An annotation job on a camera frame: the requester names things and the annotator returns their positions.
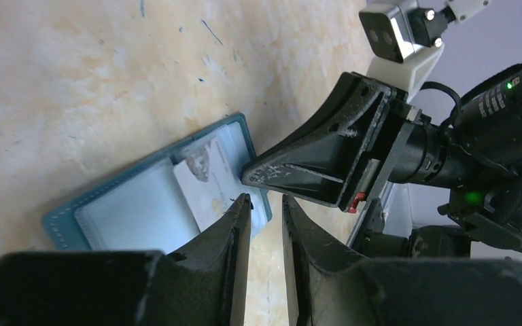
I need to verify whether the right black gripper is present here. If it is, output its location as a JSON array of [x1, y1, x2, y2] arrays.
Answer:
[[241, 72, 421, 213]]

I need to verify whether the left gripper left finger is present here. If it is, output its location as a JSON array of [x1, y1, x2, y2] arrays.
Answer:
[[0, 194, 252, 325]]

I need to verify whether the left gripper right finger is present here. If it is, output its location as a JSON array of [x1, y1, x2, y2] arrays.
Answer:
[[282, 195, 522, 325]]

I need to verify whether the blue leather card holder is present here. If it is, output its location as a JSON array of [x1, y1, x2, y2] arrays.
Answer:
[[41, 113, 273, 253]]

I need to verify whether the white printed card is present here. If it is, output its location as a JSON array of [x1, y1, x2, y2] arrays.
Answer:
[[173, 137, 248, 232]]

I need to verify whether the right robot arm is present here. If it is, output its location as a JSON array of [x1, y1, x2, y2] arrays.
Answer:
[[241, 64, 522, 256]]

